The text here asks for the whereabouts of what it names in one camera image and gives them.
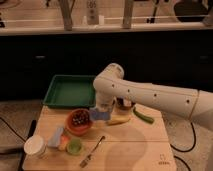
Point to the blue sponge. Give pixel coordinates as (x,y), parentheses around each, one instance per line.
(97,115)

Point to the light blue cloth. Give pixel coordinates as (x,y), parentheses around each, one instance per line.
(54,141)

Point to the green plastic tray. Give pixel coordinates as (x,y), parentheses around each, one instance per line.
(70,91)

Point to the orange bowl with grapes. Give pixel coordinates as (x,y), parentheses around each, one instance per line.
(78,122)

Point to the dark brown bowl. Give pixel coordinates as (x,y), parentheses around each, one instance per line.
(124,106)

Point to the metal fork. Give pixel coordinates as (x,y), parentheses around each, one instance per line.
(86,160)

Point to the white remote on shelf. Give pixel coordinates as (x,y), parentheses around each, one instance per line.
(92,12)

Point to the green cucumber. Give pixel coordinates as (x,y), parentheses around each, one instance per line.
(143,117)

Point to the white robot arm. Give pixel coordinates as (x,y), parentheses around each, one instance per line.
(195,105)

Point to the small green cup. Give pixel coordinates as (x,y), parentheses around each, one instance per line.
(74,146)

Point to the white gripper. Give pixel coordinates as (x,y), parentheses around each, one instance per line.
(108,107)

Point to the orange toy block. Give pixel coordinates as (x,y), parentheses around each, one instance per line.
(63,142)

